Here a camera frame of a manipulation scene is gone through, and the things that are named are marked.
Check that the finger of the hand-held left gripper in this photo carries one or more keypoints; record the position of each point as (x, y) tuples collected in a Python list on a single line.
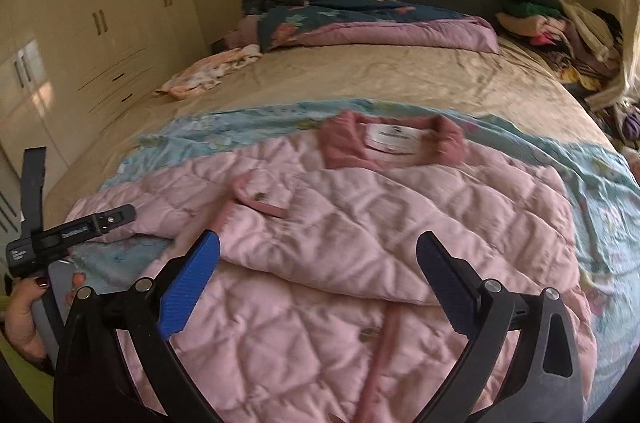
[(32, 183), (112, 217)]

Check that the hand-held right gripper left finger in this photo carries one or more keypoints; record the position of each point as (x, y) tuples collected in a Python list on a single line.
[(192, 283)]

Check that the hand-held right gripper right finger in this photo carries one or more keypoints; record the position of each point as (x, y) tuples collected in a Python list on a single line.
[(445, 283)]

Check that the pink quilted jacket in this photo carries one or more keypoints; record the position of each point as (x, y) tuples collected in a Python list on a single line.
[(350, 223)]

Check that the pile of mixed clothes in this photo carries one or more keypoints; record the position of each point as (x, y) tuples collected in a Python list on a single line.
[(550, 23)]

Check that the person's left hand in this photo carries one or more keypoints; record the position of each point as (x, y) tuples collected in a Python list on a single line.
[(20, 318)]

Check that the green mat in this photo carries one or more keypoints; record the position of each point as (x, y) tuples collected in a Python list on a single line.
[(17, 385)]

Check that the cream wardrobe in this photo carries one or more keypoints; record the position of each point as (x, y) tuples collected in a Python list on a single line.
[(100, 53)]

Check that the small pale floral garment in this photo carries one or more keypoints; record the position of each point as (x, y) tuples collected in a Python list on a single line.
[(210, 70)]

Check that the light blue cartoon printed blanket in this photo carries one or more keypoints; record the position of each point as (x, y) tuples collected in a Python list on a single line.
[(600, 183)]

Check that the bed with beige sheet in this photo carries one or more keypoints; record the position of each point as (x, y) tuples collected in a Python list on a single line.
[(375, 73)]

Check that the dark floral quilt purple lining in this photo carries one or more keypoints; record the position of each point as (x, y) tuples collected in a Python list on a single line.
[(350, 18)]

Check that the cream curtain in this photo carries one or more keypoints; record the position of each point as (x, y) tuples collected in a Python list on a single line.
[(624, 28)]

